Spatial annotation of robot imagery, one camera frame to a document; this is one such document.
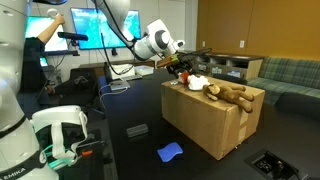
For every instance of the white VR controller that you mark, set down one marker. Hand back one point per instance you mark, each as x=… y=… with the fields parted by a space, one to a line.
x=52 y=12

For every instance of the black stereo camera bar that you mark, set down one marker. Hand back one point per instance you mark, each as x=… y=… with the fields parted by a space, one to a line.
x=71 y=35

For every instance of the person in dark clothes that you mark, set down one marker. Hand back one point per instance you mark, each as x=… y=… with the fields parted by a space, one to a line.
x=31 y=60

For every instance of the white wall outlet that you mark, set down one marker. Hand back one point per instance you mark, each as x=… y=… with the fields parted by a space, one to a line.
x=203 y=43
x=241 y=44

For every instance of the large wall TV screen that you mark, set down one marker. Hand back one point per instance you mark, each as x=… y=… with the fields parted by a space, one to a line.
x=86 y=30

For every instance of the white box device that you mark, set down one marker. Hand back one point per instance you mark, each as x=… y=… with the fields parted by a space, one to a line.
x=122 y=72

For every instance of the large cardboard box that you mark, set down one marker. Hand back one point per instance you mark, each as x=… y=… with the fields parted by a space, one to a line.
x=206 y=123

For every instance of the white paper stack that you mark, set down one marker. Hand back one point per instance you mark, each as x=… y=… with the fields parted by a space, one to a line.
x=145 y=70

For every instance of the brown plush animal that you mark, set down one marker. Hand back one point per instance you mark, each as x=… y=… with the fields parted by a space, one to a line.
x=230 y=95

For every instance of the black office chair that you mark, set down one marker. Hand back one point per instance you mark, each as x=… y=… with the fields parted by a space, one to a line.
x=78 y=88

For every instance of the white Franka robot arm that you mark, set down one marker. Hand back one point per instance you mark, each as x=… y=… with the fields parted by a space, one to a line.
x=10 y=100

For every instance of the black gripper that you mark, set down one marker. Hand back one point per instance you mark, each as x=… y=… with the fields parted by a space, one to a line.
x=178 y=63

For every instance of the wooden desk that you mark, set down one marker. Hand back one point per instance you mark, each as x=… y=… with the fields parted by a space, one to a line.
x=146 y=62

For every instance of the black table outlet box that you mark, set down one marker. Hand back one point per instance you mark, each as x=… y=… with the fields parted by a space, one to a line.
x=266 y=165

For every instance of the orange marker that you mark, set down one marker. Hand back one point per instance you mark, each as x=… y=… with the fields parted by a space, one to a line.
x=87 y=153

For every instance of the operator right hand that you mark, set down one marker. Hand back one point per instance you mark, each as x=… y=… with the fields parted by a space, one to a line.
x=60 y=20

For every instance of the blue sponge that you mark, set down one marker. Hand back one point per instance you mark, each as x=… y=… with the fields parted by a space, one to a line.
x=170 y=151

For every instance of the wooden cabinet with dark top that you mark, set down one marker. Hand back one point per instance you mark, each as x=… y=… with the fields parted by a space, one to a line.
x=233 y=63

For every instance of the operator left hand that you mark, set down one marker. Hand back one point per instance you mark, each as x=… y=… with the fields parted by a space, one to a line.
x=51 y=89

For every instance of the bright computer monitor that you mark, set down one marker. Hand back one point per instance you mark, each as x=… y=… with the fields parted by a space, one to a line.
x=55 y=41

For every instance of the green plaid sofa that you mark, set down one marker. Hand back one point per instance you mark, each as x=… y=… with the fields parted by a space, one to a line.
x=290 y=73

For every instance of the red white plush toy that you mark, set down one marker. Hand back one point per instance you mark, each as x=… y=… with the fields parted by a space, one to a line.
x=199 y=83

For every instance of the wrist camera on tan mount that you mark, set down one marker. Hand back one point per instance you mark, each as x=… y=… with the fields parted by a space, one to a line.
x=166 y=62

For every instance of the black eraser block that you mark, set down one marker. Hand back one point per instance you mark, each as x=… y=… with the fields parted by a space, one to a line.
x=137 y=130

